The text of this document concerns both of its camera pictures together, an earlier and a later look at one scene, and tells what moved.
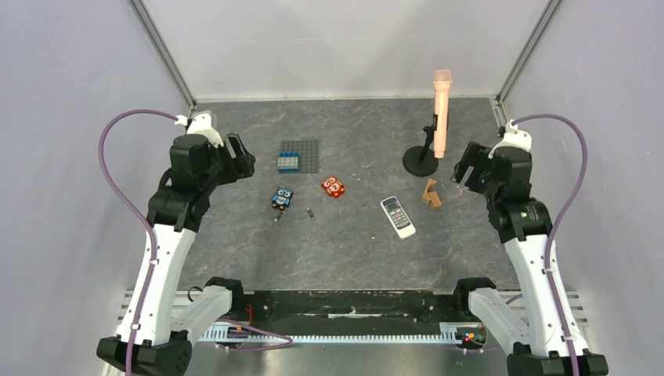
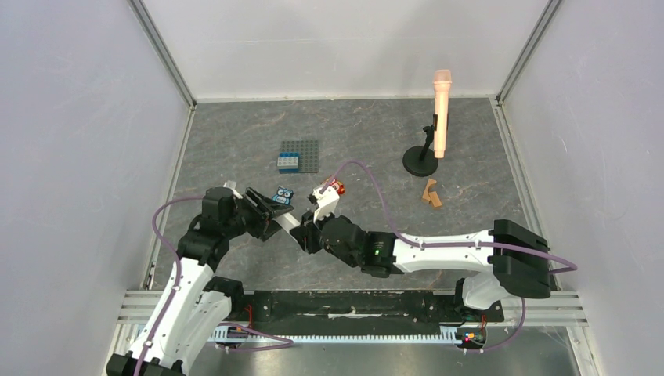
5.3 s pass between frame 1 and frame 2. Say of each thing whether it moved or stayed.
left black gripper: moved
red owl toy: stayed
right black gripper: moved
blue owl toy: stayed
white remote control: moved
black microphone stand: stayed
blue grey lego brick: stayed
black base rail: stayed
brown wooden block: stayed
